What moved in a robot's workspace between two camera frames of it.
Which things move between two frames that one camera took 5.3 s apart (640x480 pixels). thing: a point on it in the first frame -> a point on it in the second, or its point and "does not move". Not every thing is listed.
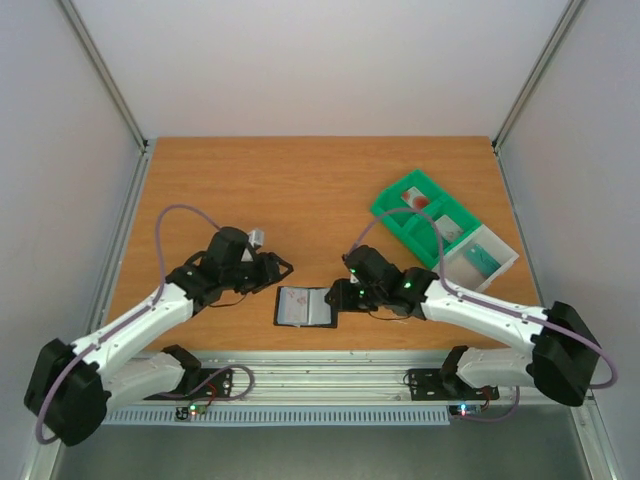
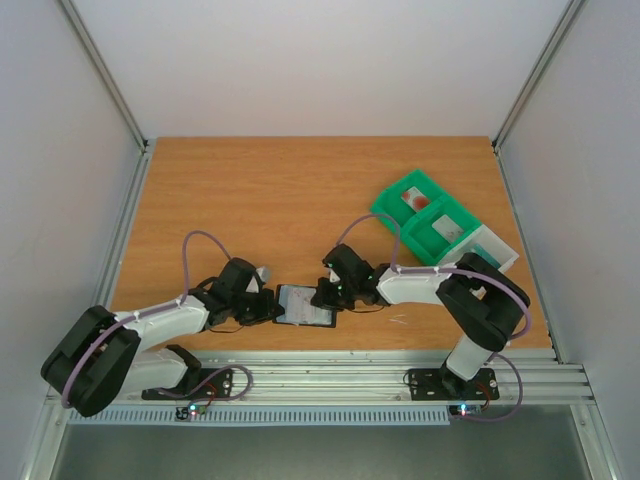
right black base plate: [435, 384] does not move
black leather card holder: [304, 307] does not move
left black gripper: [270, 272] -> [266, 312]
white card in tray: [448, 228] does not move
